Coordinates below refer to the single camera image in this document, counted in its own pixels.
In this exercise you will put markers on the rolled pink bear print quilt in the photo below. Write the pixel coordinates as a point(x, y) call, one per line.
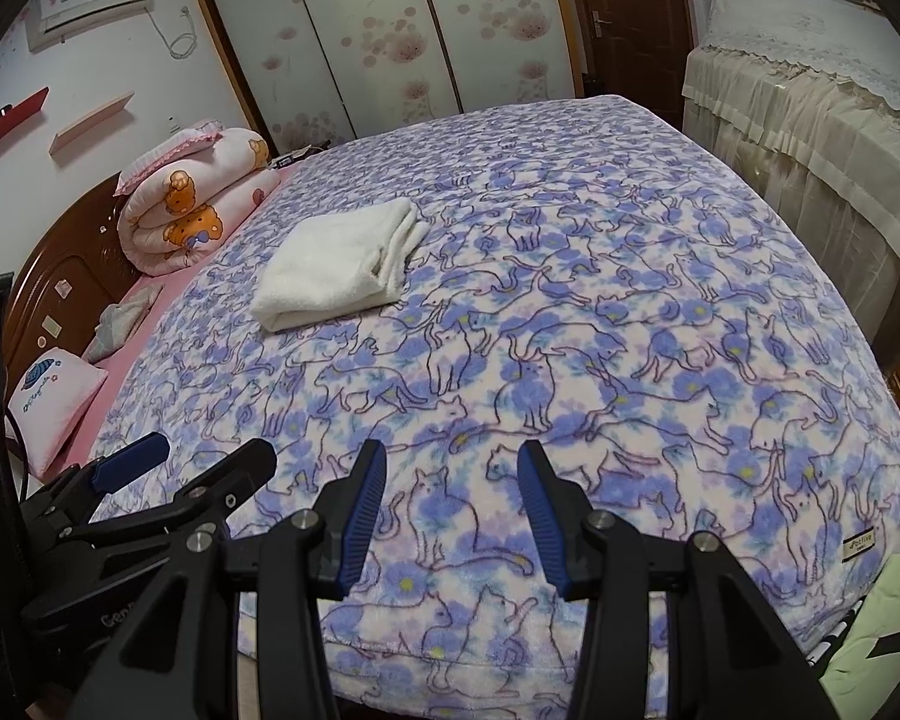
point(195, 225)

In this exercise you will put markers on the small dark object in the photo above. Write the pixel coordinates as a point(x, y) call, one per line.
point(292, 159)

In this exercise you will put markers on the white air conditioner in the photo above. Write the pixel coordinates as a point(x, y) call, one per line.
point(90, 7)

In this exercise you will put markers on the beige lace-covered furniture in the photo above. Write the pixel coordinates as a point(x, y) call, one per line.
point(810, 127)

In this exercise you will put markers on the brown wooden headboard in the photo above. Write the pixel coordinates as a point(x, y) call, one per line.
point(67, 270)

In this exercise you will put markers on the floral sliding door wardrobe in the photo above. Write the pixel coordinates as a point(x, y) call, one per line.
point(390, 30)

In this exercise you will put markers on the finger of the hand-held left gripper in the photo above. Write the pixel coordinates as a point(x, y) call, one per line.
point(225, 476)
point(131, 457)

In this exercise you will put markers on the blue cat print blanket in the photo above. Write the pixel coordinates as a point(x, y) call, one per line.
point(607, 277)

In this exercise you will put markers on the brown wooden door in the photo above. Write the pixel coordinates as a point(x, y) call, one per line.
point(637, 15)

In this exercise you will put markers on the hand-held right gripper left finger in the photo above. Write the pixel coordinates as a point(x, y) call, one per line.
point(364, 510)

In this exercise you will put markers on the grey crumpled cloth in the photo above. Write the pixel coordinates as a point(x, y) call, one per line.
point(116, 322)

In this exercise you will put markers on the pink lace-trimmed pillow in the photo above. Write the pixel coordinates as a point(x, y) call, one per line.
point(157, 157)

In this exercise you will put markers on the white knit cardigan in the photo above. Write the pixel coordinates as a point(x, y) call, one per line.
point(330, 262)

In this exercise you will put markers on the red wall shelf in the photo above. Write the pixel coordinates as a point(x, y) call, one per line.
point(15, 116)

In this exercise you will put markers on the pink printed pillow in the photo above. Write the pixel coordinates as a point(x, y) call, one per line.
point(52, 405)

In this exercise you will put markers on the pale printed cloth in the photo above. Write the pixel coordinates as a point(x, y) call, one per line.
point(885, 630)

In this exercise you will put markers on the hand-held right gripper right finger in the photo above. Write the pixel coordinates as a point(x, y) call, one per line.
point(540, 517)

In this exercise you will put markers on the wooden wall shelf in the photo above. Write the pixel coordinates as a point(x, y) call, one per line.
point(90, 124)

